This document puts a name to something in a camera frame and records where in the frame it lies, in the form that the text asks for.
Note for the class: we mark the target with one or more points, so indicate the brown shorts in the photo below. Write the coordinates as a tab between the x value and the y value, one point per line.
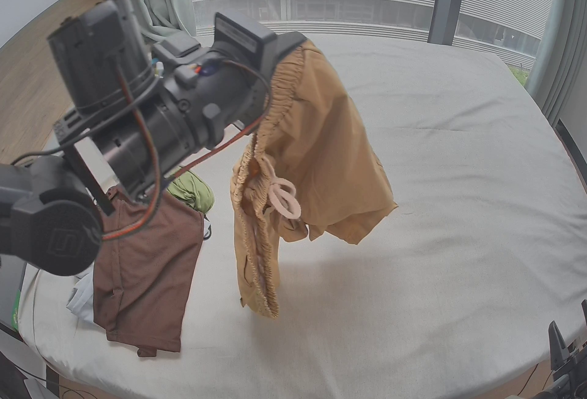
146	278

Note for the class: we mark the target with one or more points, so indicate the tan shorts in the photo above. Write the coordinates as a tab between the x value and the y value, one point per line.
321	135

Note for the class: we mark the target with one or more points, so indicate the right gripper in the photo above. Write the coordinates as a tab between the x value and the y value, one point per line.
571	376

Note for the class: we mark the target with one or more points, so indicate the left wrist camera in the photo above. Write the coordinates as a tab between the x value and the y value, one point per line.
176	46

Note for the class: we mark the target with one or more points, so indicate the bed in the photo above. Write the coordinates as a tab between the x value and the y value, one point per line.
458	158

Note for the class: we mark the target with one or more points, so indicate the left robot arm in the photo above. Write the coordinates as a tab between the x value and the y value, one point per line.
91	57

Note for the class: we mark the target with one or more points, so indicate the olive green garment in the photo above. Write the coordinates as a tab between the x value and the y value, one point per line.
197	195

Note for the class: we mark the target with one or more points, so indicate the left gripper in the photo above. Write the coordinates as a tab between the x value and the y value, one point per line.
238	85

